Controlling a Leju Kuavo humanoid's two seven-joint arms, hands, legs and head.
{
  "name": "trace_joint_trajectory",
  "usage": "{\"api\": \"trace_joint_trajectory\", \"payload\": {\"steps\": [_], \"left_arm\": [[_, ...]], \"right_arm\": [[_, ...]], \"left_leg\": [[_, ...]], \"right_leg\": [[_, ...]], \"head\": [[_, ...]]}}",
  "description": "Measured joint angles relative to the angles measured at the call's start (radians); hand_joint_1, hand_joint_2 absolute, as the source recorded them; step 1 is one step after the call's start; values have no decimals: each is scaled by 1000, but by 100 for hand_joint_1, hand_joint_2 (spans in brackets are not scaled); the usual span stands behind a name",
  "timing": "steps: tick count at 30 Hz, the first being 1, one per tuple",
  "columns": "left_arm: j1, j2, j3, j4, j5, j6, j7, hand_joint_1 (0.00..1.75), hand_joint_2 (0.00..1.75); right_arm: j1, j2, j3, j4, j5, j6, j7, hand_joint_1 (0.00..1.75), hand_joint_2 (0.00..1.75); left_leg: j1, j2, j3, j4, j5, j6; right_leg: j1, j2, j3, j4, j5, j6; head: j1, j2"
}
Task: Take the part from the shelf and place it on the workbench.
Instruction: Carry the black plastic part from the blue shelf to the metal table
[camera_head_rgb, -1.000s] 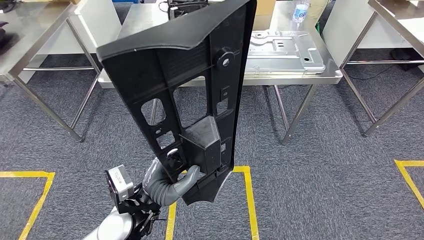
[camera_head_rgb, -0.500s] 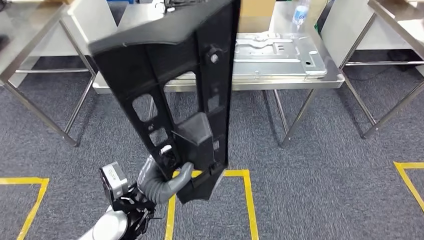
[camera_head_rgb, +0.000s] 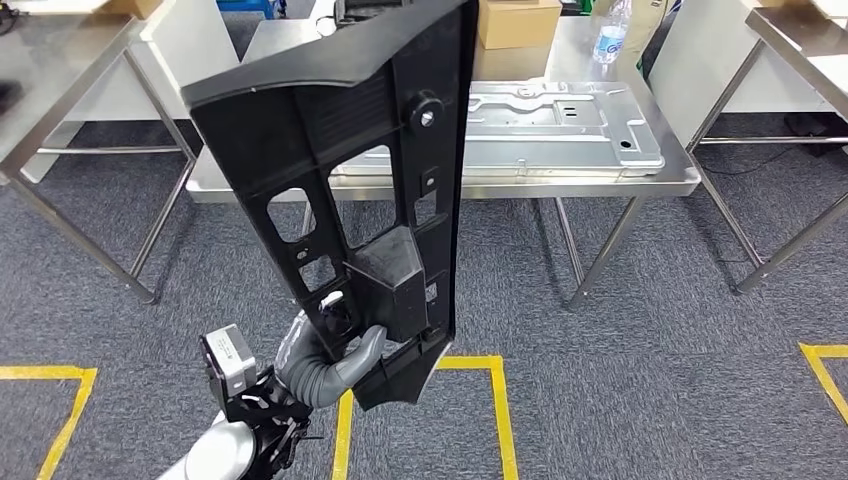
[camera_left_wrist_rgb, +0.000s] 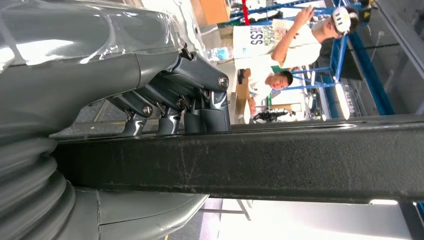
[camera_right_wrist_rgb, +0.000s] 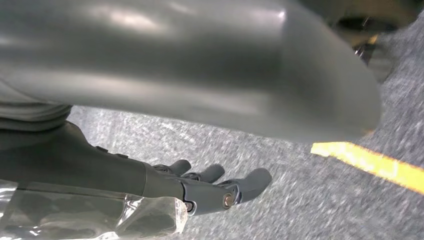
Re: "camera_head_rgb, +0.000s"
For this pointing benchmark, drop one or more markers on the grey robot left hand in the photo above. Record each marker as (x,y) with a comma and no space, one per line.
(368,351)

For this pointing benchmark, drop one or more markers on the large black plastic plate bracket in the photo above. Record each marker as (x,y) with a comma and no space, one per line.
(278,132)

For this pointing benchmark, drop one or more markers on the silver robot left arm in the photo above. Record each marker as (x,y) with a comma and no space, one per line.
(218,454)

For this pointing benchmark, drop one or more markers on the yellow floor tape square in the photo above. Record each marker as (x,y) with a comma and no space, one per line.
(505,424)
(40,372)

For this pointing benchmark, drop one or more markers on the stamped silver metal panel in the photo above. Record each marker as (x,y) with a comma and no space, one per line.
(563,132)

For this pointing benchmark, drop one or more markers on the white cabinet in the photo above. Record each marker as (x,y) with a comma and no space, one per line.
(715,53)
(192,53)

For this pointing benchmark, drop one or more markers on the stainless steel table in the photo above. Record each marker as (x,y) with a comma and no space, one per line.
(570,66)
(53,66)
(795,33)

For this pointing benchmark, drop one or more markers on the brown cardboard box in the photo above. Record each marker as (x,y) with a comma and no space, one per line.
(517,23)

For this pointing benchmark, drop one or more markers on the clear plastic water bottle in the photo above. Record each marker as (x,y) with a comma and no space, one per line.
(609,40)

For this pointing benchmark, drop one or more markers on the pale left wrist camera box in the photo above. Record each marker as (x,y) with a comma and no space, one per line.
(228,358)

